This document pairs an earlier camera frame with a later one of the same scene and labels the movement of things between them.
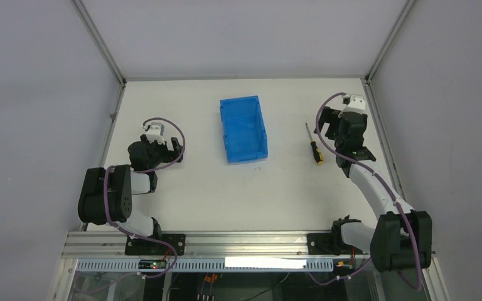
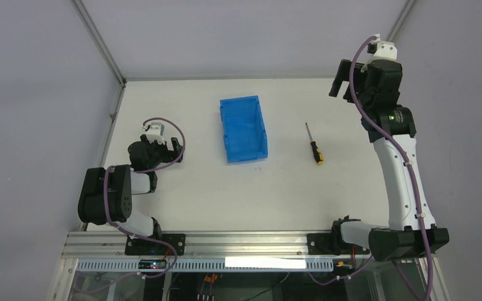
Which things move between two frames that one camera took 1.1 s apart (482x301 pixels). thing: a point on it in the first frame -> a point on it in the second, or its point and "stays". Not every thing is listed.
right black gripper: (334, 124) -> (349, 81)
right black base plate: (322, 244) stays
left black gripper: (168, 150) stays
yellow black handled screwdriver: (316, 152) stays
